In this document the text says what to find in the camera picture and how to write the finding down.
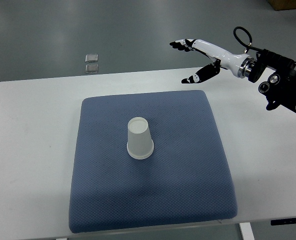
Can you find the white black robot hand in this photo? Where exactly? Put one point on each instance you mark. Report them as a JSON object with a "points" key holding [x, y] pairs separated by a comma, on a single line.
{"points": [[239, 64]]}

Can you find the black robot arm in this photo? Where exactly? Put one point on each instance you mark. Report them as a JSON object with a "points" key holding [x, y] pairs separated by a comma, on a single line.
{"points": [[280, 87]]}

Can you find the brown cardboard box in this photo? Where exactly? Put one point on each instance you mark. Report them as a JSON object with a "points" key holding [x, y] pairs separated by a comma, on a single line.
{"points": [[281, 5]]}

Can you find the blue fabric cushion mat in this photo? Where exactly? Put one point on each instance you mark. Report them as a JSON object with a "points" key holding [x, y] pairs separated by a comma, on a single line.
{"points": [[185, 180]]}

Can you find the white paper cup on mat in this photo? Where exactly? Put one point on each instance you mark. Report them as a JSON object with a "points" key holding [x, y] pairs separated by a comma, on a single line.
{"points": [[139, 141]]}

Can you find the upper metal floor plate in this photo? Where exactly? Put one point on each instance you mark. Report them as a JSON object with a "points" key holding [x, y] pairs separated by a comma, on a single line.
{"points": [[91, 58]]}

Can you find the white table leg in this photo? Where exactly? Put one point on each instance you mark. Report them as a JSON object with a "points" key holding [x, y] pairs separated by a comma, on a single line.
{"points": [[246, 231]]}

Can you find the black desk control panel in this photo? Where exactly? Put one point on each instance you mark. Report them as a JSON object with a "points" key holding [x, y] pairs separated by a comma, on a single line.
{"points": [[286, 221]]}

